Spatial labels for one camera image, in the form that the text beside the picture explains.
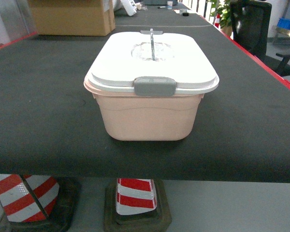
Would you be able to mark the pink plastic storage box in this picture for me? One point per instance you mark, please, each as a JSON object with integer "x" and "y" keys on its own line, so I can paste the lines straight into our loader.
{"x": 128, "y": 117}

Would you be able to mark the white box lid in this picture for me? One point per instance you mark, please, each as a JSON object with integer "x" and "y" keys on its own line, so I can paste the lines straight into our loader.
{"x": 151, "y": 64}

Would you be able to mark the brown cardboard box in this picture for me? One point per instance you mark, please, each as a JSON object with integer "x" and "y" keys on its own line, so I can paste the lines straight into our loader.
{"x": 73, "y": 17}

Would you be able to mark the right striped traffic cone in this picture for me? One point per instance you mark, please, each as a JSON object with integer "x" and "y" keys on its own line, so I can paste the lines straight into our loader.
{"x": 136, "y": 205}

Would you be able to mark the striped traffic cone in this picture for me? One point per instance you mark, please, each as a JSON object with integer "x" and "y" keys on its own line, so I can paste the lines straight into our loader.
{"x": 37, "y": 203}
{"x": 136, "y": 205}

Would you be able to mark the black conveyor belt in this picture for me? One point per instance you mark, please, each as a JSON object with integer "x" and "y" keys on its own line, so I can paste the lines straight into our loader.
{"x": 50, "y": 124}

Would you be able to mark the white paper cup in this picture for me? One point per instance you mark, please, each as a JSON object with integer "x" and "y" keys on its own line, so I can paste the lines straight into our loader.
{"x": 169, "y": 5}

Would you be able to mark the green potted plant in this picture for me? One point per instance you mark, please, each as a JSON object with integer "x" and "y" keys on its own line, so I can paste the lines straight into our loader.
{"x": 221, "y": 12}

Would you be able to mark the black office chair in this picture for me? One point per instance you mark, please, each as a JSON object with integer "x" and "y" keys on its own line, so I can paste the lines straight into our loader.
{"x": 250, "y": 23}

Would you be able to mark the left striped traffic cone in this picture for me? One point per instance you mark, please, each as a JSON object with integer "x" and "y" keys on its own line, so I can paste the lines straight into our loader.
{"x": 37, "y": 203}

